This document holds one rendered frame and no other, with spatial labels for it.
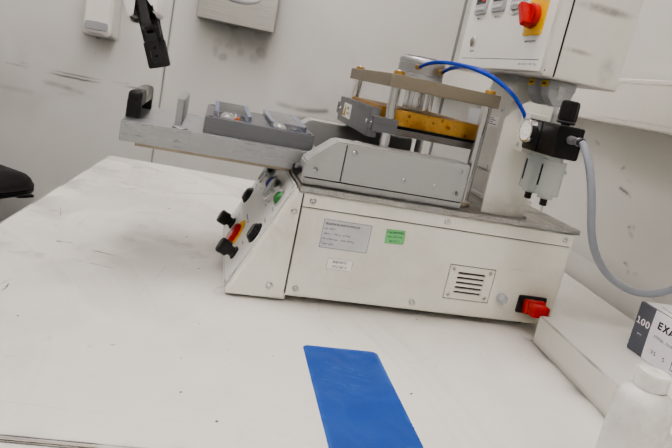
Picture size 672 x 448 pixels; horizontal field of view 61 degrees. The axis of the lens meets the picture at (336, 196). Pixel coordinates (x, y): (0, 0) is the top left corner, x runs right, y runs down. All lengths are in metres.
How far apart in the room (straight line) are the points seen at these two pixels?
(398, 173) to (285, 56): 1.69
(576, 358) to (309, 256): 0.40
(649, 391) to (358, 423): 0.27
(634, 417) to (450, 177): 0.44
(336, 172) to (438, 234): 0.19
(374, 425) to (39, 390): 0.33
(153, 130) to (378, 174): 0.33
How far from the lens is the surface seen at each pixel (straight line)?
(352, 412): 0.65
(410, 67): 0.98
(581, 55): 0.95
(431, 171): 0.86
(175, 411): 0.60
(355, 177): 0.83
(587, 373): 0.86
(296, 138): 0.87
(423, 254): 0.89
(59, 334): 0.72
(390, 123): 0.86
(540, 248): 0.97
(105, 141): 2.60
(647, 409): 0.59
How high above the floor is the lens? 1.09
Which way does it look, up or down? 12 degrees down
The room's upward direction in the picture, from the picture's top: 12 degrees clockwise
